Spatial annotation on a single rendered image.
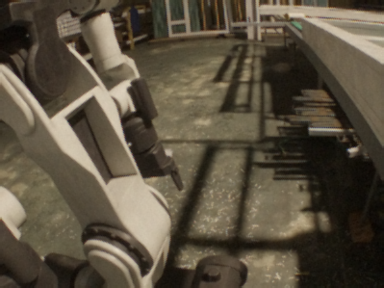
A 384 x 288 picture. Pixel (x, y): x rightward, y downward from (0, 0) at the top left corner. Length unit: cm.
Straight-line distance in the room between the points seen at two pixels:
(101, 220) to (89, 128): 15
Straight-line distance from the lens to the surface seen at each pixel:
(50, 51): 43
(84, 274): 87
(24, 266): 34
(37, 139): 40
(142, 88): 60
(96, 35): 61
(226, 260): 98
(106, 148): 49
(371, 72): 30
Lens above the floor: 98
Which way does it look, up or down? 29 degrees down
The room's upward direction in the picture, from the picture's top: 8 degrees counter-clockwise
